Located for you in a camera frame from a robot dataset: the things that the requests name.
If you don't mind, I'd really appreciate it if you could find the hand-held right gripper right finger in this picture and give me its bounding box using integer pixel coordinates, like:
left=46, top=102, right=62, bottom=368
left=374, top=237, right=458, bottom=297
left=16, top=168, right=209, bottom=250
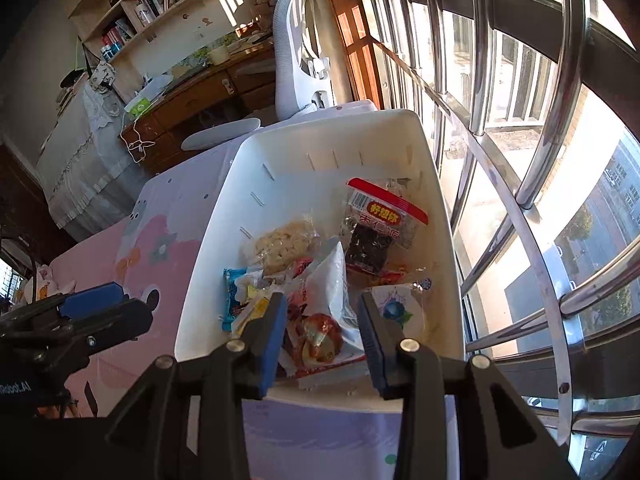
left=358, top=290, right=579, bottom=480

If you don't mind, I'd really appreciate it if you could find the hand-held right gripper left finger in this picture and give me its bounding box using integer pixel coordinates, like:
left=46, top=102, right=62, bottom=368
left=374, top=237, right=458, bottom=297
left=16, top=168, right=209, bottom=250
left=104, top=291, right=289, bottom=480

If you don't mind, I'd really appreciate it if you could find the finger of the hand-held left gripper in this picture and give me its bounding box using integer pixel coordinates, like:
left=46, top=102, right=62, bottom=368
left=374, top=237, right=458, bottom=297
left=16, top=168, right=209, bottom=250
left=0, top=282, right=126, bottom=332
left=30, top=299, right=154, bottom=377

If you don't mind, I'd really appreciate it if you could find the small yellow snack packet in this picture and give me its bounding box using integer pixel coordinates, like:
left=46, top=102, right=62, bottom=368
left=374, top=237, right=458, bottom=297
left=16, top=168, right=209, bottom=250
left=231, top=292, right=274, bottom=337

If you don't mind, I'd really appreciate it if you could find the blueberry bread packet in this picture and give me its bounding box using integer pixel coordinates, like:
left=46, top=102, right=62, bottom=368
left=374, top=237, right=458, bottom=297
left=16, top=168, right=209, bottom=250
left=370, top=282, right=434, bottom=337

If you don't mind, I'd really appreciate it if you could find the red white striped pastry packet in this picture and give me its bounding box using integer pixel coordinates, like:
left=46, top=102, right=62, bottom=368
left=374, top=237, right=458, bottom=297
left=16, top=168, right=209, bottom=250
left=277, top=310, right=371, bottom=382

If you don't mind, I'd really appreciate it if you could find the blue snack packet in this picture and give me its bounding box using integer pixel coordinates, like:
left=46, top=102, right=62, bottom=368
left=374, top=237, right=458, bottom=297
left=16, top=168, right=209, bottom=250
left=222, top=267, right=262, bottom=322

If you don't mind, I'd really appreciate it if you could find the large white snack packet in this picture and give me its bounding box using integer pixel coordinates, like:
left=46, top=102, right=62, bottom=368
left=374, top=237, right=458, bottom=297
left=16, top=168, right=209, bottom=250
left=295, top=240, right=352, bottom=327

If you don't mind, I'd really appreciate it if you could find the white red cracker packet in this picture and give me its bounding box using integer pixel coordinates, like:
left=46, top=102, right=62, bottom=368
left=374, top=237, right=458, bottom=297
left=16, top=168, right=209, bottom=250
left=287, top=257, right=316, bottom=282

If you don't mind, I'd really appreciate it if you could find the clear noodle crisp packet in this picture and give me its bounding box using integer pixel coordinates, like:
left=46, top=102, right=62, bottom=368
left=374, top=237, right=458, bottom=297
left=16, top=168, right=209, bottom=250
left=242, top=215, right=321, bottom=277

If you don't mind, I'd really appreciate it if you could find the white plastic basket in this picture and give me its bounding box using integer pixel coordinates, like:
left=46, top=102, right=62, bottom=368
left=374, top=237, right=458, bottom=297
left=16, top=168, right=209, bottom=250
left=174, top=109, right=467, bottom=402

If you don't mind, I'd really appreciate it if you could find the cartoon printed tablecloth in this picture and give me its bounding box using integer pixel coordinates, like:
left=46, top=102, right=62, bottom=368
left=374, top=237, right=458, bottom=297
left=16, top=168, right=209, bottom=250
left=50, top=100, right=461, bottom=480

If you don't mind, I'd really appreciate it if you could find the white lace cover cloth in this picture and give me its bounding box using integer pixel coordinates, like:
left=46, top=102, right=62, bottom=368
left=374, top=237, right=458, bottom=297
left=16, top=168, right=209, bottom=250
left=37, top=80, right=147, bottom=242

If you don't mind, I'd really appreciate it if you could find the wooden desk with drawers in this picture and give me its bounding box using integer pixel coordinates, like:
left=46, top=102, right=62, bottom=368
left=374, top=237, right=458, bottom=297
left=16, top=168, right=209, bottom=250
left=120, top=40, right=281, bottom=176

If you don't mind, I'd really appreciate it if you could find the metal window grille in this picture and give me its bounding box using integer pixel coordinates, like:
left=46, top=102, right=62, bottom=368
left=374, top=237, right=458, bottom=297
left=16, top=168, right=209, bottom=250
left=325, top=0, right=640, bottom=461

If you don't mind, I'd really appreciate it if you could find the grey mesh office chair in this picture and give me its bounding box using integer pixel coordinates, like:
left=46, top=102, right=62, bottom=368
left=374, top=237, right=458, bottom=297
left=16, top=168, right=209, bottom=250
left=181, top=0, right=333, bottom=152

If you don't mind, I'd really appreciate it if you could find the wooden bookshelf with books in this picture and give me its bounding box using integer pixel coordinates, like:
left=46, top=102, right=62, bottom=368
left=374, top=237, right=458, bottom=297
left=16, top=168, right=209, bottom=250
left=67, top=0, right=281, bottom=106

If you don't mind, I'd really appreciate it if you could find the white charging cable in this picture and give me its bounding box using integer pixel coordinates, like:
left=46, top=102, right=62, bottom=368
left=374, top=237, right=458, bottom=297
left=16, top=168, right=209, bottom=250
left=120, top=110, right=157, bottom=164

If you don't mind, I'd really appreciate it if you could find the wooden window frame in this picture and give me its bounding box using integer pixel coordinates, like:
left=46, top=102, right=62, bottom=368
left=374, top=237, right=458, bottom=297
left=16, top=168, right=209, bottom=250
left=327, top=0, right=387, bottom=111

